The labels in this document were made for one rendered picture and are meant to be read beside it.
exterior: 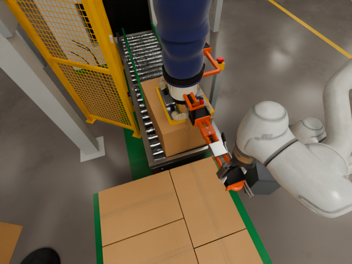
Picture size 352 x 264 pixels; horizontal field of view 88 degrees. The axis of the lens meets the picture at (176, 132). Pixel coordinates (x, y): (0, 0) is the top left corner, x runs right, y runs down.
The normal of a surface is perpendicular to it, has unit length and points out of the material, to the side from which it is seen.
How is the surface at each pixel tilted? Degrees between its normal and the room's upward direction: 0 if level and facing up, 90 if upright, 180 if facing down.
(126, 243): 0
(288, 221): 0
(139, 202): 0
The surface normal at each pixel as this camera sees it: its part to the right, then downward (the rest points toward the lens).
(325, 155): 0.07, -0.64
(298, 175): -0.65, -0.03
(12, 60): 0.30, 0.78
